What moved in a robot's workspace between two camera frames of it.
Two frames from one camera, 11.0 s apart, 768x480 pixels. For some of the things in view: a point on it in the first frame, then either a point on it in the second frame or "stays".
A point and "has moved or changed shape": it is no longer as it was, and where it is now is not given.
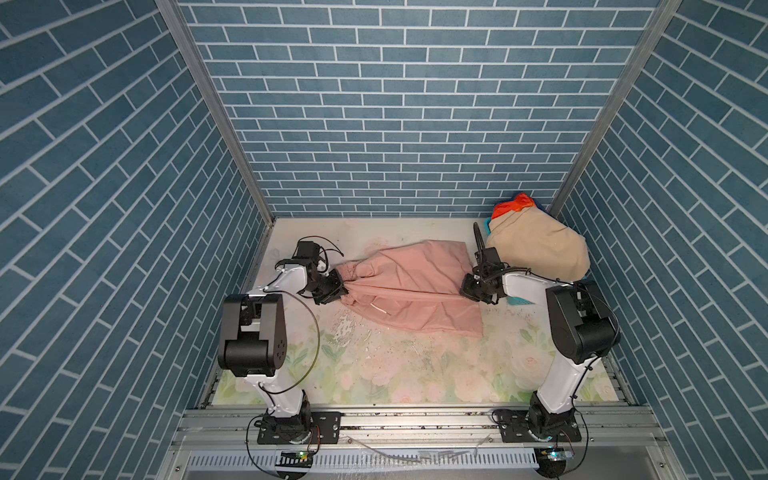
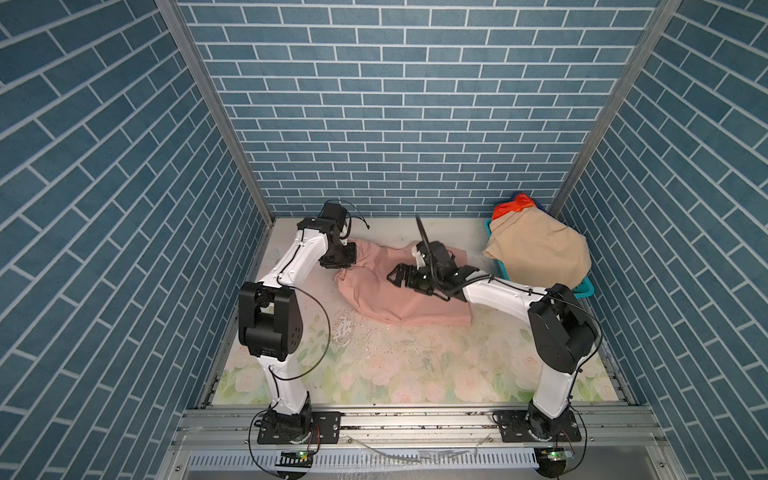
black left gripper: x=335 y=289 → x=350 y=257
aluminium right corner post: x=606 y=122 stays
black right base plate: x=537 y=425 stays
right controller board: x=552 y=461 stays
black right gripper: x=465 y=289 → x=410 y=281
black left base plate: x=321 y=427 stays
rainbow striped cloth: x=521 y=201 stays
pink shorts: x=417 y=284 has moved or changed shape
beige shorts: x=531 y=240 stays
